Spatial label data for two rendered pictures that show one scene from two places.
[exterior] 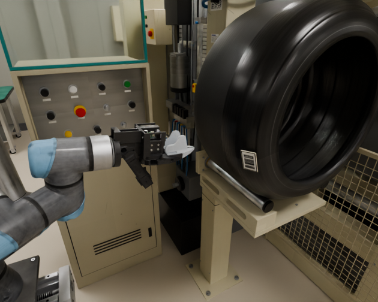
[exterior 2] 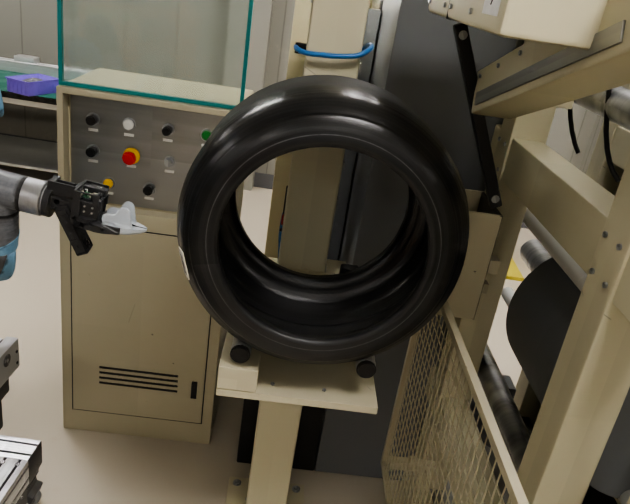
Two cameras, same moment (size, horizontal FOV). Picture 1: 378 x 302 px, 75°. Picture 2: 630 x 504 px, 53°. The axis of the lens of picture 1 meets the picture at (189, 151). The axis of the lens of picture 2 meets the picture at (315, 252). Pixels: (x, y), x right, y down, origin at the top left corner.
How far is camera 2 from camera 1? 0.98 m
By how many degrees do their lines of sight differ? 23
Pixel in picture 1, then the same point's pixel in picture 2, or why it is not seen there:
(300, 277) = not seen: outside the picture
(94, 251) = (99, 376)
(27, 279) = not seen: outside the picture
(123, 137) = (56, 187)
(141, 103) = not seen: hidden behind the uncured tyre
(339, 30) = (304, 135)
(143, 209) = (190, 343)
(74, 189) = (0, 222)
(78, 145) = (10, 180)
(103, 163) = (27, 205)
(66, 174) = not seen: outside the picture
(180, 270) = (216, 480)
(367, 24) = (364, 137)
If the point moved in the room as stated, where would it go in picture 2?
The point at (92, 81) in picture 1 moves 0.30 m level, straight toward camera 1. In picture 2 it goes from (157, 120) to (117, 142)
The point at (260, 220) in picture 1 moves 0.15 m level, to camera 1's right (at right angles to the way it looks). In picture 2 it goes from (223, 369) to (281, 396)
